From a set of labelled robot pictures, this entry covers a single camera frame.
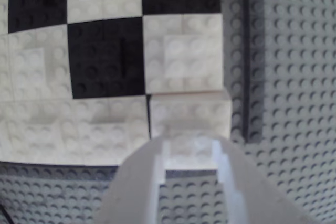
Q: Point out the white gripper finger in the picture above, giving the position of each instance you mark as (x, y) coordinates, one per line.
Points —
(257, 200)
(131, 195)

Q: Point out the grey studded lego baseplate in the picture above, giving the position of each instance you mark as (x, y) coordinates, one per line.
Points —
(302, 51)

